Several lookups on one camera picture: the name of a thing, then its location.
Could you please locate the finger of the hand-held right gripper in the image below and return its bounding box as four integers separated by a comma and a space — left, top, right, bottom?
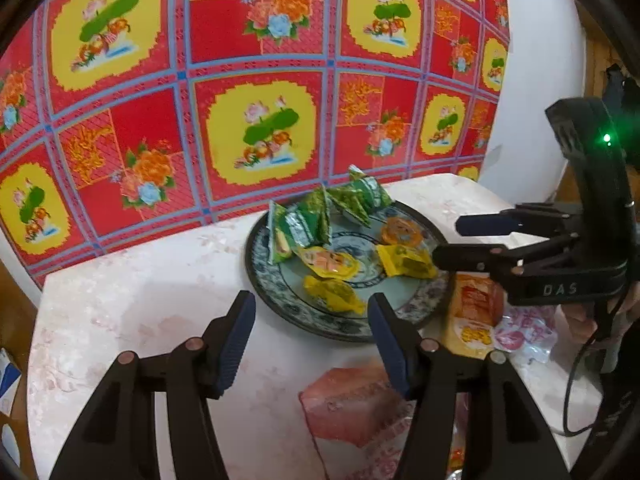
456, 205, 573, 238
431, 242, 551, 281

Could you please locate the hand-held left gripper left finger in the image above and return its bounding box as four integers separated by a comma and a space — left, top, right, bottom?
49, 290, 257, 480

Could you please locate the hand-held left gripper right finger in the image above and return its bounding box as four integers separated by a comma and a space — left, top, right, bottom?
367, 292, 573, 480

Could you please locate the yellow snack packet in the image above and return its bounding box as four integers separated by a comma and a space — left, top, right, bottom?
304, 276, 367, 315
376, 244, 438, 279

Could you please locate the orange snack bag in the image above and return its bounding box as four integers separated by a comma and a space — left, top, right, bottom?
440, 272, 506, 361

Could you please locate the orange jelly cup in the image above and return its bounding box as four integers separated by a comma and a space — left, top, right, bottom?
380, 217, 426, 247

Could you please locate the pink spout pouch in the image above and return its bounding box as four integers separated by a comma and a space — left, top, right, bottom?
492, 305, 556, 366
299, 362, 416, 480

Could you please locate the blue patterned plate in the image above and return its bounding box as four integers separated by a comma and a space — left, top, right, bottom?
245, 195, 453, 343

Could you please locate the yellow candy packet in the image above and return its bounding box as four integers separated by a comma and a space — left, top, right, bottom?
298, 246, 358, 279

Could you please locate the green pea snack packet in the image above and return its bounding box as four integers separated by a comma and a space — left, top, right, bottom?
292, 187, 333, 248
327, 185, 373, 226
347, 165, 396, 208
269, 200, 301, 265

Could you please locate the person's right hand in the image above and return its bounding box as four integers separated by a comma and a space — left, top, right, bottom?
562, 280, 640, 345

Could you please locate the brown wooden panel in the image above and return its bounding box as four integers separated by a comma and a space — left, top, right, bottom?
575, 0, 640, 201

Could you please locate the blue white box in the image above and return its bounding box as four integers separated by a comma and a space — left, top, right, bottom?
0, 347, 23, 466

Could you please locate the black cable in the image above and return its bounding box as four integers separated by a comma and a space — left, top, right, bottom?
562, 340, 608, 436

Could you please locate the red floral wall cloth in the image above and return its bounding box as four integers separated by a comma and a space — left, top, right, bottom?
0, 0, 511, 288

